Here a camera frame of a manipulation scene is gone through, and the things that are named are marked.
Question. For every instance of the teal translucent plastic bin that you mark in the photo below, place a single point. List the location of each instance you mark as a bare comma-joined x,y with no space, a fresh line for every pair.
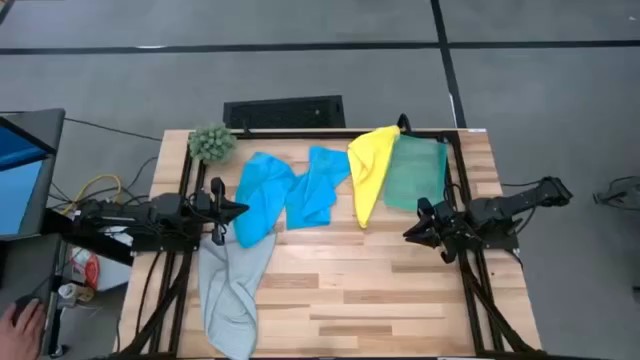
417,175

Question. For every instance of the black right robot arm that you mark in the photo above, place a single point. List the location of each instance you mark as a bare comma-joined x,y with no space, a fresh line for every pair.
500,207

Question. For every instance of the black rounded box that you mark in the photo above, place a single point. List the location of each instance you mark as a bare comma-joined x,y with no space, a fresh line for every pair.
218,185
426,206

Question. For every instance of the person's hand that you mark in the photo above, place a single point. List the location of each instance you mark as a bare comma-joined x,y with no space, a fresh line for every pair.
20,332

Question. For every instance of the yellow microfiber towel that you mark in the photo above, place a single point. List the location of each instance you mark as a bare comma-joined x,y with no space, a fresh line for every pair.
370,165

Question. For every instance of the dark grey desk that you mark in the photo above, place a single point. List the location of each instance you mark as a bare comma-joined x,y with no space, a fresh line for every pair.
30,270

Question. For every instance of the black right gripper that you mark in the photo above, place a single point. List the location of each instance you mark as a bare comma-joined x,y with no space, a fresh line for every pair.
447,225

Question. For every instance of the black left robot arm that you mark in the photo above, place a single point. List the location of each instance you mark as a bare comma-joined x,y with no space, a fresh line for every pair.
150,215

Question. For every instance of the green potted plant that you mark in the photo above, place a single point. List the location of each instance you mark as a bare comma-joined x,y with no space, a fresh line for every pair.
212,144

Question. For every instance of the red white package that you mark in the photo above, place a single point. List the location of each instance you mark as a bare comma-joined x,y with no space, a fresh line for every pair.
90,270

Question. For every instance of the white box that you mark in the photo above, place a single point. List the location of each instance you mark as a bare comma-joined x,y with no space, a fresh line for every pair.
115,272

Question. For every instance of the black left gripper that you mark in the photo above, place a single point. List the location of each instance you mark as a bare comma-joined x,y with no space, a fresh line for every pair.
212,210

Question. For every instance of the grey microfiber towel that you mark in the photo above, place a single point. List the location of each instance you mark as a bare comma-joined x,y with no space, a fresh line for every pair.
227,300

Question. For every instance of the computer monitor blue screen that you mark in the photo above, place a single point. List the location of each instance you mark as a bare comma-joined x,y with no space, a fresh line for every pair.
22,175

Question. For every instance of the beige tape roll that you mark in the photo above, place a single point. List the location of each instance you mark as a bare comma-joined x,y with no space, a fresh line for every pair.
70,292

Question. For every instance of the blue microfiber towel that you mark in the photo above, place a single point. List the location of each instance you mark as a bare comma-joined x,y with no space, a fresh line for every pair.
312,195
252,200

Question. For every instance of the black clamp mount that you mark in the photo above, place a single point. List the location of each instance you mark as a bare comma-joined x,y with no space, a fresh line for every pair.
404,122

